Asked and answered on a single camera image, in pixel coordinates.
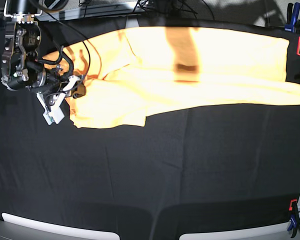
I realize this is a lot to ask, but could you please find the red blue clamp bottom right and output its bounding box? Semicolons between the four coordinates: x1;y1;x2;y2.
287;199;300;239

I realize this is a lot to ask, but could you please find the black table cloth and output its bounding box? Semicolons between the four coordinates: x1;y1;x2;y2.
0;29;300;240

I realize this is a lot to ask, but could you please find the blue clamp top right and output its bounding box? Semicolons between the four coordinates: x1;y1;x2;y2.
284;2;300;33

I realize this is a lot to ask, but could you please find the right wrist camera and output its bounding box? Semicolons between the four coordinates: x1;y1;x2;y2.
43;107;65;125

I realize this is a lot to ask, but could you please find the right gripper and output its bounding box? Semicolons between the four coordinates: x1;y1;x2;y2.
36;67;87;105

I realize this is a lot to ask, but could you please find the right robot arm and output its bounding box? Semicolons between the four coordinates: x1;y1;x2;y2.
1;0;86;107

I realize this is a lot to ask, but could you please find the yellow t-shirt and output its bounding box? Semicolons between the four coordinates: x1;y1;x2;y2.
43;26;300;130

